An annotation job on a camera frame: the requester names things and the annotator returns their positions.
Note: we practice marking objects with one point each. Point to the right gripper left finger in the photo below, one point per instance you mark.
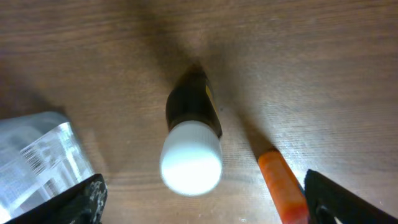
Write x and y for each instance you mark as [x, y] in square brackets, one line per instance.
[81, 204]

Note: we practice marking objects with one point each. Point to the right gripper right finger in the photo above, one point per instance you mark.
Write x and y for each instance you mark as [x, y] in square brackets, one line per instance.
[328, 202]

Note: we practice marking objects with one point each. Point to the orange tube white cap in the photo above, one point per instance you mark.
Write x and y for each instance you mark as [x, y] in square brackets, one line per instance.
[284, 188]

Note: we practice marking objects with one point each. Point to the white spray bottle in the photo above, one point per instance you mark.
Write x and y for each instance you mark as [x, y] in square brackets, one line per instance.
[40, 159]

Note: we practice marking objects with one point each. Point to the dark bottle white cap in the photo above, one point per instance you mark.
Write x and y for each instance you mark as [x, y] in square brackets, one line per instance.
[191, 160]

